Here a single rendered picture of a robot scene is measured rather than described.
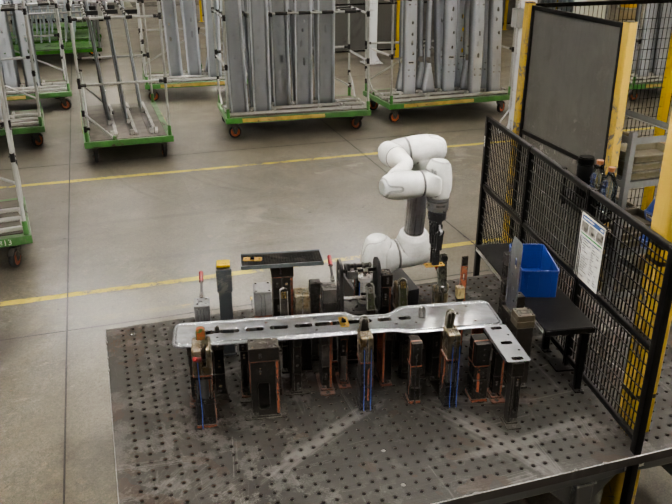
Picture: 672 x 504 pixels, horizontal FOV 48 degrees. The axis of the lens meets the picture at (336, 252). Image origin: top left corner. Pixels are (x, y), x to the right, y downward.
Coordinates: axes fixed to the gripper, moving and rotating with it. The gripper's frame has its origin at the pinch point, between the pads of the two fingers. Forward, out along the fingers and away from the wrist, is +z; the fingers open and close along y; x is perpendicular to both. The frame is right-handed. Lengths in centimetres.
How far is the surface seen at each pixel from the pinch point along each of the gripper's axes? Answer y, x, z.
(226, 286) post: -35, -85, 23
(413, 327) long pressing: 7.7, -10.3, 28.4
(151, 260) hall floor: -310, -134, 130
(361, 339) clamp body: 19.2, -35.3, 24.5
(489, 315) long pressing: 4.1, 24.7, 28.6
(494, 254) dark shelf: -50, 49, 26
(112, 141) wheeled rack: -591, -181, 105
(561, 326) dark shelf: 24, 48, 26
